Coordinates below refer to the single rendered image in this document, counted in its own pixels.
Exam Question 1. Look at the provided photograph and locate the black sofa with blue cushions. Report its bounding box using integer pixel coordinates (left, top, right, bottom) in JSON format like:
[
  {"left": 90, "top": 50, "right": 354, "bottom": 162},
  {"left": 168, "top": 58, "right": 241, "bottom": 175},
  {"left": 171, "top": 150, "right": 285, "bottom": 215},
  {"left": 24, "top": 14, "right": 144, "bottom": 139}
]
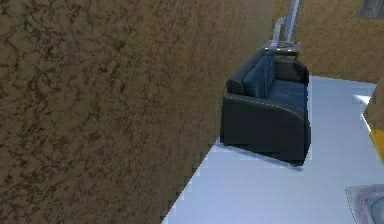
[{"left": 219, "top": 49, "right": 312, "bottom": 167}]

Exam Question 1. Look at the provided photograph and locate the small grey side table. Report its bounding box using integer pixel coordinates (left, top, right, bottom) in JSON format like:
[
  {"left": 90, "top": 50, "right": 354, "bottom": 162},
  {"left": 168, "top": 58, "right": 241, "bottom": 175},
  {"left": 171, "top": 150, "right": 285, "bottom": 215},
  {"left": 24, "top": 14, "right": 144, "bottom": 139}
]
[{"left": 263, "top": 39, "right": 302, "bottom": 62}]

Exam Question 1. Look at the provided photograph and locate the yellow door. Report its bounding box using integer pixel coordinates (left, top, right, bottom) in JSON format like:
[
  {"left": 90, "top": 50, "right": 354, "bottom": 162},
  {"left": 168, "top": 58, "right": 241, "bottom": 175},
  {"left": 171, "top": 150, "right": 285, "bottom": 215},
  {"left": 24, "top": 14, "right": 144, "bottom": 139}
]
[{"left": 369, "top": 128, "right": 384, "bottom": 165}]

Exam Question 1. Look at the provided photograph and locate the dark framed wall picture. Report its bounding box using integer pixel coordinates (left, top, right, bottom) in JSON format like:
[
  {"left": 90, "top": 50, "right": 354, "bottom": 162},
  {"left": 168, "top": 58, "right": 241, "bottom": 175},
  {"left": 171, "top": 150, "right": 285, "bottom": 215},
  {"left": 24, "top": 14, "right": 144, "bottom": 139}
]
[{"left": 357, "top": 0, "right": 384, "bottom": 20}]

